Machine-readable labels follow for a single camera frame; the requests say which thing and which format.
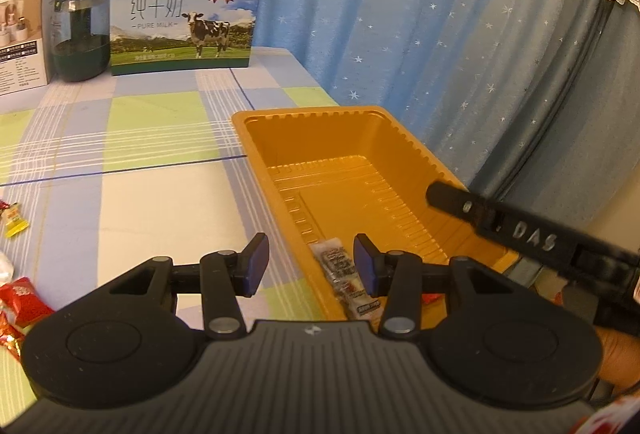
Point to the grey black snack packet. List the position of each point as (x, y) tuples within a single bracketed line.
[(341, 272)]

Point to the red snack packet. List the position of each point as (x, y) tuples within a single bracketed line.
[(10, 338)]

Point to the checked tablecloth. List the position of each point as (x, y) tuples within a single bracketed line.
[(115, 170)]

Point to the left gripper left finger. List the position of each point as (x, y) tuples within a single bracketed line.
[(226, 275)]

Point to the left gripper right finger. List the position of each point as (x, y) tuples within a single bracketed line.
[(397, 276)]

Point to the blue star curtain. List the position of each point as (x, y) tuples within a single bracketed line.
[(518, 97)]

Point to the white beige product box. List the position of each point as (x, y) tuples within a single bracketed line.
[(25, 51)]

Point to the dark green glass jar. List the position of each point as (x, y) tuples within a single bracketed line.
[(80, 39)]

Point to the yellow small candy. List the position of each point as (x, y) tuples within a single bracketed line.
[(12, 219)]

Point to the silver white foil pouch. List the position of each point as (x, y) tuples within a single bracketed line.
[(6, 269)]

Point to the red square candy packet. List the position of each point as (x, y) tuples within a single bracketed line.
[(22, 299)]

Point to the person's right hand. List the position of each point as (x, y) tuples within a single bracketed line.
[(621, 358)]

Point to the blue milk carton box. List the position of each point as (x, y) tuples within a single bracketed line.
[(172, 35)]

